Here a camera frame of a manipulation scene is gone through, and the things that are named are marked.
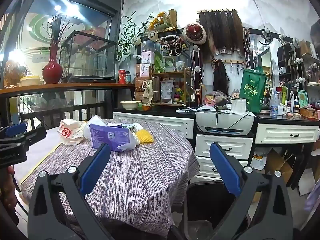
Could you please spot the bamboo shelf rack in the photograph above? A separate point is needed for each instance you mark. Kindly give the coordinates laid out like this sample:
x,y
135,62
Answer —
x,y
175,73

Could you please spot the dark paper bag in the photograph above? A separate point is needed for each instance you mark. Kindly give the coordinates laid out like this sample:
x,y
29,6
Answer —
x,y
296,165

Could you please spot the beige snack pouch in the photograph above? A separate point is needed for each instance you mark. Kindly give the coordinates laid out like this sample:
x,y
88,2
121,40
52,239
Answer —
x,y
147,92

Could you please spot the wide white drawer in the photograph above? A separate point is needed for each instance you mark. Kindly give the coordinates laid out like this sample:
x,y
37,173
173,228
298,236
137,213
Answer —
x,y
275,133

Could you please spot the green bamboo plant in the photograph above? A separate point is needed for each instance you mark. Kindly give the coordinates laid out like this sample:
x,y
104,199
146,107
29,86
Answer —
x,y
127,37

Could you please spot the sunflower bouquet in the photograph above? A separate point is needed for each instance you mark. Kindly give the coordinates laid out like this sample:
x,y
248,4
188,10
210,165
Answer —
x,y
160,21

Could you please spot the white plastic container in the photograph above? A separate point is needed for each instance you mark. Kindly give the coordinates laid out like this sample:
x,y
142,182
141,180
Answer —
x,y
239,106

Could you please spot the red print plastic bag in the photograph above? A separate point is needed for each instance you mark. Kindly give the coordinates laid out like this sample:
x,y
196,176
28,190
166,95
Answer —
x,y
70,131

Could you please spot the green tote bag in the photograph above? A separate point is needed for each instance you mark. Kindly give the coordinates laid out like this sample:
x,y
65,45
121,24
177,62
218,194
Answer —
x,y
251,90

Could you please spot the wooden bar counter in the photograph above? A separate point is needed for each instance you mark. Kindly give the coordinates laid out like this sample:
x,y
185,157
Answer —
x,y
75,86

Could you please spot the open cardboard box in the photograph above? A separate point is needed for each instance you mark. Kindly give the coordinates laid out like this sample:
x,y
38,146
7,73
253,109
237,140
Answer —
x,y
277,165

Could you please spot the red tin canister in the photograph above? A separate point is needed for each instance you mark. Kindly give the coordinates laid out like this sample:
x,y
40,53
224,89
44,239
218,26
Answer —
x,y
122,77

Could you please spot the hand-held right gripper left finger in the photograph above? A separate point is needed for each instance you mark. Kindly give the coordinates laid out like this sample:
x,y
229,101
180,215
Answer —
x,y
96,170

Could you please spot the brown printed carton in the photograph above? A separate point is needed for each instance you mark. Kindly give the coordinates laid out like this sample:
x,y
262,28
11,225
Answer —
x,y
140,90

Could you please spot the purple cloth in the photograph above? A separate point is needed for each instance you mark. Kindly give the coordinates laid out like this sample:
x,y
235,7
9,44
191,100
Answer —
x,y
313,195

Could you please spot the glass terrarium tank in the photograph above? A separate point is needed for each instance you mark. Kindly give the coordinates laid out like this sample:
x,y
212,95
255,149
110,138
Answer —
x,y
87,55

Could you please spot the striped purple tablecloth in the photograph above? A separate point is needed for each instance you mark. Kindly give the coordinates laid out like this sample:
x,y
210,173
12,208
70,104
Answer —
x,y
140,180

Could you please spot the white printer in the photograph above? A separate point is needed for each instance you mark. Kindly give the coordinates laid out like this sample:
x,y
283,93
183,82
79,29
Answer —
x,y
225,121

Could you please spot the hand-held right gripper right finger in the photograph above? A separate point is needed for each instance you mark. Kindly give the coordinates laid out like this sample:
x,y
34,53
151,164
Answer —
x,y
225,167

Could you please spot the pale lilac table cover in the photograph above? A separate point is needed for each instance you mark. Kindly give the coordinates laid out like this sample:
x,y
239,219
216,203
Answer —
x,y
37,155

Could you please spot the hanging hair extensions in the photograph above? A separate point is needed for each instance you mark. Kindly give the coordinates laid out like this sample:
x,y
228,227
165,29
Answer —
x,y
220,30

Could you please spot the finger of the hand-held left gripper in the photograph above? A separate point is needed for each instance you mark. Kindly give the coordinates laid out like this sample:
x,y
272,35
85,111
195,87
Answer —
x,y
37,135
16,129

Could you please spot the lion head ornament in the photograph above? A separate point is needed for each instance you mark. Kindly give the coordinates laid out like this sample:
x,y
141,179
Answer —
x,y
172,45

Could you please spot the golden ornament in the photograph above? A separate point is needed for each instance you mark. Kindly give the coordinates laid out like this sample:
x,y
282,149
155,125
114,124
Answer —
x,y
13,73

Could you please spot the dried twig bundle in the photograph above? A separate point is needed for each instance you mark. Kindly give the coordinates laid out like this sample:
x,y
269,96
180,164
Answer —
x,y
55,32

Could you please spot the bulb-lit vanity mirror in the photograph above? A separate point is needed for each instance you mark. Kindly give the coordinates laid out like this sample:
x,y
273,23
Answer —
x,y
265,57
172,60

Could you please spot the cream enamel bowl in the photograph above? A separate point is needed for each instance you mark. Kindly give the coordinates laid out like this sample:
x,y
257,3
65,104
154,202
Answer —
x,y
130,105

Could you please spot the pink portrait box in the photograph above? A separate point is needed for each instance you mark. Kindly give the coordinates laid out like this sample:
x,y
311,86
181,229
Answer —
x,y
147,57
145,70

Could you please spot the pink plastic bag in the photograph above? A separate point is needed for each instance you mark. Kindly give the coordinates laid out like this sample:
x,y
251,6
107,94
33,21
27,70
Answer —
x,y
212,97

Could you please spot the red ceramic vase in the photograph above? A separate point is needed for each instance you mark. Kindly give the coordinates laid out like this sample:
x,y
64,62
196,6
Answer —
x,y
52,72

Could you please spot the white plastic bag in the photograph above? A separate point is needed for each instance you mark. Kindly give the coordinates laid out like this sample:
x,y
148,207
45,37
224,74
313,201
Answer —
x,y
96,123

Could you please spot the green picture frame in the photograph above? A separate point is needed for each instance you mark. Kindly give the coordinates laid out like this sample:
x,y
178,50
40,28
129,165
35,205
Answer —
x,y
302,98

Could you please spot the blue label water bottle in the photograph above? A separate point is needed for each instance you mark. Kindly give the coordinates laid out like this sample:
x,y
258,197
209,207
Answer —
x,y
274,107

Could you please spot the glass jar dark lid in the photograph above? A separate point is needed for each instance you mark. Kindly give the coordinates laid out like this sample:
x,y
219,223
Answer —
x,y
128,78

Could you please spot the person's left hand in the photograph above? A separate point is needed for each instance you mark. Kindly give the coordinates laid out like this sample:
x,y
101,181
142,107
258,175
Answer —
x,y
10,172

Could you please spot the white bag orange cartoon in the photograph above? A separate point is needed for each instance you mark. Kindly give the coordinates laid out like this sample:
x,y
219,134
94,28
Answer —
x,y
258,162

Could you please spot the red embroidered hat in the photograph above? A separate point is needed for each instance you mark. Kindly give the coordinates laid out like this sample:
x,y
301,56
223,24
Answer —
x,y
194,33

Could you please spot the dark trash bin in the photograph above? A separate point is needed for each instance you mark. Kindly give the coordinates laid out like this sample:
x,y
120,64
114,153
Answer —
x,y
207,205

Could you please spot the green toothpaste tube wrapper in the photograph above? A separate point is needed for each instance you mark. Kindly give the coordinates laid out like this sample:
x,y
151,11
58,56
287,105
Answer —
x,y
130,127

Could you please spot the black vanity desk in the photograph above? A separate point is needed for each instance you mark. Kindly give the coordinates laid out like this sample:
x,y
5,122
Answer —
x,y
165,110

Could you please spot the yellow lidded container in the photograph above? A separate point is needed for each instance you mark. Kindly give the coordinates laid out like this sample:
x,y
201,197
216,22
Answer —
x,y
30,81

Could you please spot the black railing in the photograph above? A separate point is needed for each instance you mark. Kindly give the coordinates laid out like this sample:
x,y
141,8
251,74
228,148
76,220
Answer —
x,y
75,110

